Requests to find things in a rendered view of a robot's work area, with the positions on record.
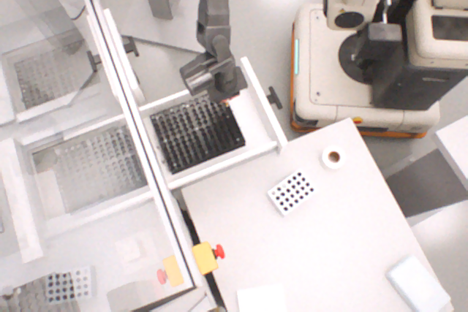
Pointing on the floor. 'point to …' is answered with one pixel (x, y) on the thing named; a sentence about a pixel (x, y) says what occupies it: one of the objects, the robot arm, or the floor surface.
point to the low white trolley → (308, 229)
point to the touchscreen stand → (164, 9)
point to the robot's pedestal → (432, 175)
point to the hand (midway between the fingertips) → (227, 98)
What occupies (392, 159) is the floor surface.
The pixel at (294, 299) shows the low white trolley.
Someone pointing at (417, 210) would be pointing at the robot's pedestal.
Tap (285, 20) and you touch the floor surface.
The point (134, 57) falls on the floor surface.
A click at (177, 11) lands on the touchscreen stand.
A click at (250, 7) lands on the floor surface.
